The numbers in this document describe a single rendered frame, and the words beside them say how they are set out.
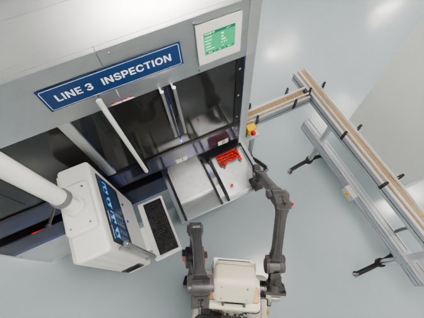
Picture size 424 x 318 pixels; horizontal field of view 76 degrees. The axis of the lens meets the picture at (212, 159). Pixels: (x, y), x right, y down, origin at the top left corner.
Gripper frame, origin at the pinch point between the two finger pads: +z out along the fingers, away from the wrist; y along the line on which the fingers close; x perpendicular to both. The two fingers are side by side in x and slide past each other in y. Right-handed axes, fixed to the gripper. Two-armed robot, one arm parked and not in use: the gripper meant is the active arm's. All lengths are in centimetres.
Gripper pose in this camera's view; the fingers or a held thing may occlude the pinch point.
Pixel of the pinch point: (254, 187)
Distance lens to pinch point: 203.5
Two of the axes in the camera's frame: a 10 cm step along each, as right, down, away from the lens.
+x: -9.1, 3.9, -1.5
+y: -4.1, -8.1, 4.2
